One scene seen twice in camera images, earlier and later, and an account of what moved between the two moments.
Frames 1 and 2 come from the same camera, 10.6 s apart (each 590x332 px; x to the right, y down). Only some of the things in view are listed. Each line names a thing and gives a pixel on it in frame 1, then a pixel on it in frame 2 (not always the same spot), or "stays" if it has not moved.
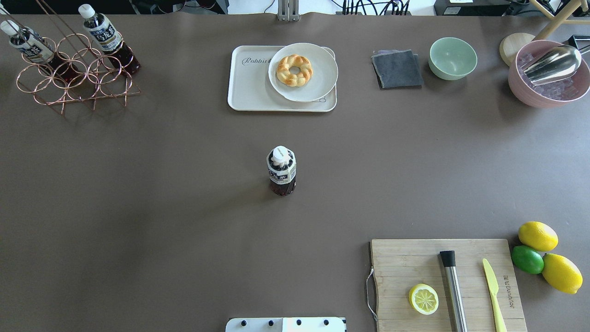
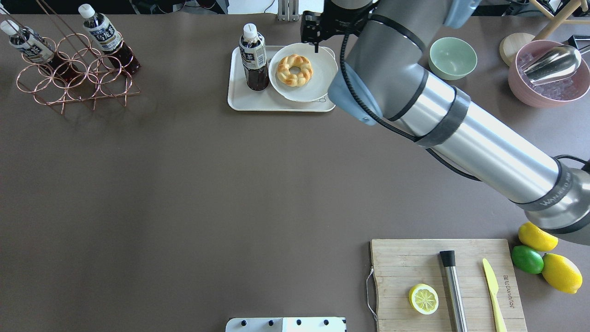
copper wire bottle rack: [72, 72] stays
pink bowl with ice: [555, 94] stays
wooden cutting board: [401, 264] stays
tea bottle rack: [281, 164] → [253, 50]
